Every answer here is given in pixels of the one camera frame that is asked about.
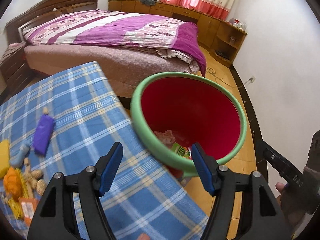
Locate yellow foam fruit net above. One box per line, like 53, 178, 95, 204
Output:
0, 139, 10, 179

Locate pink crumpled trash in bin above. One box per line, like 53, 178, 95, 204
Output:
154, 129, 176, 148

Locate person's right hand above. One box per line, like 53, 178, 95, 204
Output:
276, 183, 306, 233

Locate peanut in shell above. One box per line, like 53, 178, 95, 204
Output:
36, 179, 47, 196
31, 170, 43, 180

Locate orange cardboard box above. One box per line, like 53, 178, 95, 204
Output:
19, 198, 39, 226

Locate wooden clothespin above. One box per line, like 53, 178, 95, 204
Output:
23, 158, 34, 198

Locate light blue rubber tube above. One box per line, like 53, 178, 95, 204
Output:
9, 144, 30, 168

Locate blue plaid tablecloth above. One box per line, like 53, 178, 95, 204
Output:
1, 62, 208, 239

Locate purple plastic wrapper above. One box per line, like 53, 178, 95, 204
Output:
33, 114, 55, 156

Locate green mosquito coil wrapper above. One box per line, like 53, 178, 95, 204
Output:
171, 142, 191, 159

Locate small peanut near far edge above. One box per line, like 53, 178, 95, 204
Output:
43, 107, 49, 115

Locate red bin green rim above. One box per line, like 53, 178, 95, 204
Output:
130, 72, 247, 177

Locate dark wooden nightstand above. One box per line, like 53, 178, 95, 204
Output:
1, 42, 34, 95

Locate long wooden low cabinet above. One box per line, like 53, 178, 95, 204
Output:
108, 0, 247, 67

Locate bed with purple quilt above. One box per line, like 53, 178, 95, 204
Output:
20, 10, 207, 98

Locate dark wooden headboard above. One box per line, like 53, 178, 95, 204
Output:
4, 0, 98, 44

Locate cable on floor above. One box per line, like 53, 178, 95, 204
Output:
205, 67, 254, 90

